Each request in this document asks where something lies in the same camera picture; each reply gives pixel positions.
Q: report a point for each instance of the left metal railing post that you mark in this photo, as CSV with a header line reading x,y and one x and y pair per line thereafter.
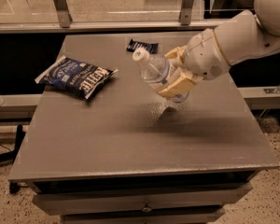
x,y
63,14

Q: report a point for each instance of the right metal railing post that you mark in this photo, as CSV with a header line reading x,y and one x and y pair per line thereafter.
x,y
186,12

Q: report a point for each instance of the clear plastic water bottle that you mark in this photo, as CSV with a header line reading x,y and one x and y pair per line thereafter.
x,y
155,70

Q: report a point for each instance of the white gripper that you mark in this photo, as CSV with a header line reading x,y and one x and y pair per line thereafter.
x,y
204,56

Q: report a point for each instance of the metal railing post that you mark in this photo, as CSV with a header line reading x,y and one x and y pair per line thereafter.
x,y
186,12
63,14

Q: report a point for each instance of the blue kettle chips bag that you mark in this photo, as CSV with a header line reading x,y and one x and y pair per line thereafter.
x,y
79,78

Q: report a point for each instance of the grey drawer cabinet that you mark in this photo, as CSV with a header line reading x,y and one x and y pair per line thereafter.
x,y
128,156

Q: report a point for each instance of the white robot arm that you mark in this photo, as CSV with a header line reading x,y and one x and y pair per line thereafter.
x,y
250,34

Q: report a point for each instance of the dark blue candy bar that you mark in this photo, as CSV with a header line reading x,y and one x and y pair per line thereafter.
x,y
152,48

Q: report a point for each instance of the black stand with cable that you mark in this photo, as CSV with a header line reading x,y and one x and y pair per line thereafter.
x,y
14,187

